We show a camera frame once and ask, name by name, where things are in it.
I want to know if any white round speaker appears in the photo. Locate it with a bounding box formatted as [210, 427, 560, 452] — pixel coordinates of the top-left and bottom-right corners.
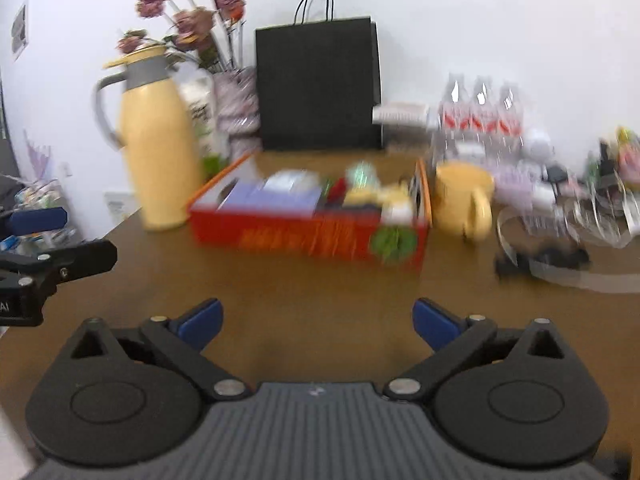
[522, 130, 556, 161]

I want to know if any black paper bag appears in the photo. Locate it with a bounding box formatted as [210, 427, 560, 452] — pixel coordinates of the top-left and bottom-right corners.
[255, 0, 383, 152]

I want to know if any yellow thermos jug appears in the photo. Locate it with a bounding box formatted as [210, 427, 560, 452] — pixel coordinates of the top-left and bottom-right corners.
[92, 45, 207, 232]

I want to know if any yellow white plush toy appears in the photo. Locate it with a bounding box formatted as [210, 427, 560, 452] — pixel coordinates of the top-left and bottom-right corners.
[345, 185, 416, 226]

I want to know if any yellow mug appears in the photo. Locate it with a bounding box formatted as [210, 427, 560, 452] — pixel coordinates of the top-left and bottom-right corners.
[432, 162, 496, 241]

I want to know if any wire rack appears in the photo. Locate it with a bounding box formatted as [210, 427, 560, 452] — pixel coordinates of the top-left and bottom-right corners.
[0, 175, 78, 256]

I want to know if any lavender cloth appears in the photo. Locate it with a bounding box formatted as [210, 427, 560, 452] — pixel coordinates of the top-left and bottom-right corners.
[492, 162, 541, 201]

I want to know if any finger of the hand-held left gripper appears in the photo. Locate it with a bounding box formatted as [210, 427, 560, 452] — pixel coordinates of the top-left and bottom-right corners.
[0, 240, 118, 283]
[0, 207, 68, 237]

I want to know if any dark cabinet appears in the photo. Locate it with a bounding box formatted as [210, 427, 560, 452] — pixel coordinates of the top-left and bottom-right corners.
[0, 77, 21, 181]

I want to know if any white plastic box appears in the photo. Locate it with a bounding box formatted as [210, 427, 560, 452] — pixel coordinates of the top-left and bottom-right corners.
[262, 170, 323, 193]

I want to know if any red cardboard box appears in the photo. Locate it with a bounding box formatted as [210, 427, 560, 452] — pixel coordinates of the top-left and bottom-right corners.
[187, 152, 433, 273]

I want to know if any white charger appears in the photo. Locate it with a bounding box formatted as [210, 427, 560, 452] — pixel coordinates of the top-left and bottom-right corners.
[530, 182, 556, 206]

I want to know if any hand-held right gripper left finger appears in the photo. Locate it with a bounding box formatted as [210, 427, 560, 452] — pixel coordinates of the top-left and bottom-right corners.
[70, 298, 250, 401]

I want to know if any purple white packet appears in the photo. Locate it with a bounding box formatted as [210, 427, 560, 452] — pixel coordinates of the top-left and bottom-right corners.
[217, 182, 321, 218]

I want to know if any colourful snack packet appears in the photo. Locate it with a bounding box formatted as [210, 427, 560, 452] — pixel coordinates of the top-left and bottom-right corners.
[612, 127, 640, 186]

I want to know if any dried rose bouquet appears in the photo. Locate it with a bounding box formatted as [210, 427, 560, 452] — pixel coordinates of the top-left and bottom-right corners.
[117, 0, 248, 73]

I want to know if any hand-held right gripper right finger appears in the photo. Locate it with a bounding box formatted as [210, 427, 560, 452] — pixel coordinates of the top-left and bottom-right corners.
[384, 298, 566, 401]

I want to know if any purple wrapped vase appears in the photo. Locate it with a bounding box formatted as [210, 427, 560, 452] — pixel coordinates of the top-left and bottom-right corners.
[212, 66, 263, 136]

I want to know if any white green packet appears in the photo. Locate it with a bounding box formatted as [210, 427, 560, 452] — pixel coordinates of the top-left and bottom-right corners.
[180, 72, 231, 173]

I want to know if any dark red pouch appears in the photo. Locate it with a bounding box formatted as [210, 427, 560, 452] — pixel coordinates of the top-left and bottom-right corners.
[325, 177, 348, 206]

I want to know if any white flat box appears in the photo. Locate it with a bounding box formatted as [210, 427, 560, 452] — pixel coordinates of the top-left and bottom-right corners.
[372, 102, 431, 126]

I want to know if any wall notice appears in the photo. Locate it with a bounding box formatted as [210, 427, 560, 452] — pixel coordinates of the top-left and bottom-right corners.
[11, 4, 28, 56]

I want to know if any clear plastic bottle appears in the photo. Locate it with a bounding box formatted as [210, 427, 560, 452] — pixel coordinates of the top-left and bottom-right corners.
[347, 161, 383, 191]

